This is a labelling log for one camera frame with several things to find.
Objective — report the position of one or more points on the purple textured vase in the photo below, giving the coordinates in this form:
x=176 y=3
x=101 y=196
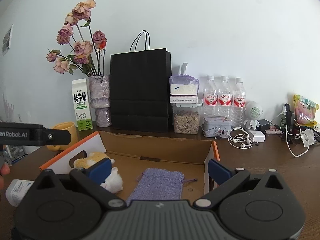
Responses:
x=100 y=97

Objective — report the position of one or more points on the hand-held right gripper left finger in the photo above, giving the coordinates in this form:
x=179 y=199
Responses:
x=98 y=171

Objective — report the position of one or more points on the black upright device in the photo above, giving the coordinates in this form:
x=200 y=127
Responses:
x=290 y=120

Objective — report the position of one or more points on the white earphones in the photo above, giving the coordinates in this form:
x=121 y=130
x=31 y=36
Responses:
x=237 y=136

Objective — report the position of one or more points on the orange cardboard box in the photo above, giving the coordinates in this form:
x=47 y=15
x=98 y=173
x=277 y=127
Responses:
x=150 y=152

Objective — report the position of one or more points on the dried rose bouquet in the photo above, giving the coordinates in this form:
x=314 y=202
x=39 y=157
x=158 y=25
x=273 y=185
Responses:
x=81 y=48

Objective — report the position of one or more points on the white face mask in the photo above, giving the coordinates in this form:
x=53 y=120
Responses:
x=307 y=138

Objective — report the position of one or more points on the green spray bottle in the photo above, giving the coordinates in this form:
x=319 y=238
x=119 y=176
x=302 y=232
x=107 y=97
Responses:
x=283 y=120

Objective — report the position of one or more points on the yellow mug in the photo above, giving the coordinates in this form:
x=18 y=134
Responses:
x=63 y=127

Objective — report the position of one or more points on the purple tissue pack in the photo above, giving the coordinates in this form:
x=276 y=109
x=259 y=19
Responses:
x=183 y=86

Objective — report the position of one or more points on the clear water bottle red label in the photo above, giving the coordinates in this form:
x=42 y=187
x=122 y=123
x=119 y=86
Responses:
x=224 y=97
x=210 y=97
x=238 y=102

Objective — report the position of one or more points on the dried purple twigs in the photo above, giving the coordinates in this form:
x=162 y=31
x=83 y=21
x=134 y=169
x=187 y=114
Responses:
x=10 y=107

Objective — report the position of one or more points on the white plastic bottle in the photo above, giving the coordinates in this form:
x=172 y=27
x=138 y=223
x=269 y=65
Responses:
x=18 y=190

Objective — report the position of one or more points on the pink flat packet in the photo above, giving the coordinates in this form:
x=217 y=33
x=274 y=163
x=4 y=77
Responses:
x=272 y=130

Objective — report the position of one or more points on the black power adapter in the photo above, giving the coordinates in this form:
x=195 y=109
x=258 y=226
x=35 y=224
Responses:
x=263 y=125

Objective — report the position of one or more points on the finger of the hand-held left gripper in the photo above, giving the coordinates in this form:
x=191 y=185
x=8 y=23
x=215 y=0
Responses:
x=56 y=137

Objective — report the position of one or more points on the yellow white plush toy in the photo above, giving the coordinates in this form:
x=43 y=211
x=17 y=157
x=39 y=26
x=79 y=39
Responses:
x=113 y=182

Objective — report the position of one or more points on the white round robot speaker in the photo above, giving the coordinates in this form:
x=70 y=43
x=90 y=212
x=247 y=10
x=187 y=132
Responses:
x=253 y=111

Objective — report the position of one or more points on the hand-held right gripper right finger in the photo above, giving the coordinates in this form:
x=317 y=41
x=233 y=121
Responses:
x=218 y=171

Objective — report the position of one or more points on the wall poster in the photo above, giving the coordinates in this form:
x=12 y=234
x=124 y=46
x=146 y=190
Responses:
x=7 y=40

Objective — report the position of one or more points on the clear seed container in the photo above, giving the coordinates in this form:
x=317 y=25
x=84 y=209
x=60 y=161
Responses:
x=186 y=120

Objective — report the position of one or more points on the white milk carton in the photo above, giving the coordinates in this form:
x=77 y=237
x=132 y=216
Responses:
x=81 y=105

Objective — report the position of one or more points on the decorated tin box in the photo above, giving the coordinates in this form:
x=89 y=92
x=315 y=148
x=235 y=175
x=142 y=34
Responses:
x=216 y=127

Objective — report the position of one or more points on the white charger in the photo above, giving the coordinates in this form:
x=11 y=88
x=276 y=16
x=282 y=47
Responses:
x=257 y=135

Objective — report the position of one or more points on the flat white box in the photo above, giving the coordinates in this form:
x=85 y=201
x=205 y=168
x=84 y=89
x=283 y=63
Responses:
x=185 y=99

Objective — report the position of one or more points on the person's left hand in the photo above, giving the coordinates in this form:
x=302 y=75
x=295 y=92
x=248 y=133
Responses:
x=3 y=171

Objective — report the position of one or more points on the black paper bag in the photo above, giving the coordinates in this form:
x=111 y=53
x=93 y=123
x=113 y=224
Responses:
x=140 y=92

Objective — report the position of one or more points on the yellow snack packet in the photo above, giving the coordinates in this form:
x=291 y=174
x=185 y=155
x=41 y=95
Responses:
x=305 y=110

